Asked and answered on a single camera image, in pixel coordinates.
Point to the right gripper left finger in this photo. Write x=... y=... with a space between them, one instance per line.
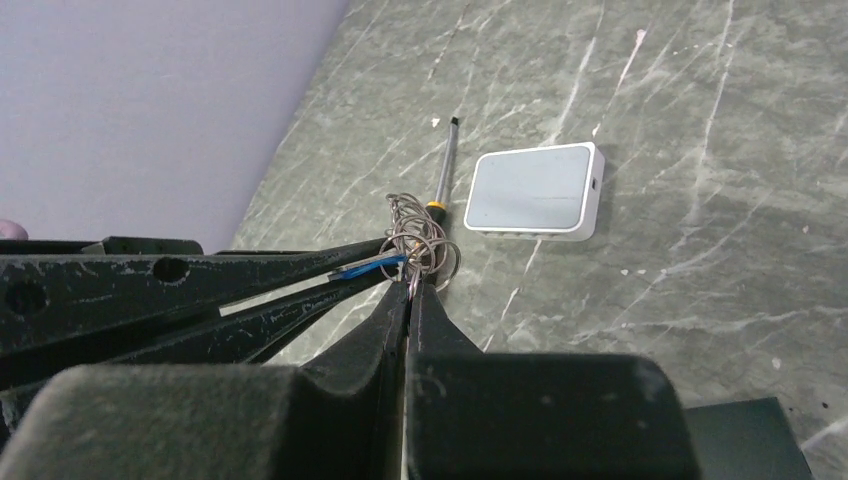
x=335 y=417

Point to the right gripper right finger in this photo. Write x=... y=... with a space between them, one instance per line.
x=477 y=415

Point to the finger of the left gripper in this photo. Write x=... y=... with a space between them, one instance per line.
x=55 y=291
x=253 y=335

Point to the blue key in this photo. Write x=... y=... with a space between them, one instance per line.
x=361 y=267

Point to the bunch of steel keyrings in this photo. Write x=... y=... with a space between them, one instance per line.
x=417 y=234

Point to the yellow black screwdriver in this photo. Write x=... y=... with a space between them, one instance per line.
x=445 y=172

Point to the small white grey box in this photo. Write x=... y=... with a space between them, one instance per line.
x=547 y=193

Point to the black rectangular pad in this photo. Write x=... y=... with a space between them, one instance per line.
x=746 y=440

